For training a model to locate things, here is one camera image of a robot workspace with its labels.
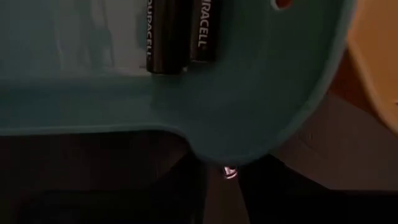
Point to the yellow plastic bin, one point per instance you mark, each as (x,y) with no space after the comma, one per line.
(379,46)

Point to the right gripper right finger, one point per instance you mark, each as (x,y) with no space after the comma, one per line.
(267,193)

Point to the teal plastic bin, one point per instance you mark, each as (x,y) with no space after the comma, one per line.
(93,102)

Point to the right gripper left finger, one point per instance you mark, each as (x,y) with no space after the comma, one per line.
(191,193)

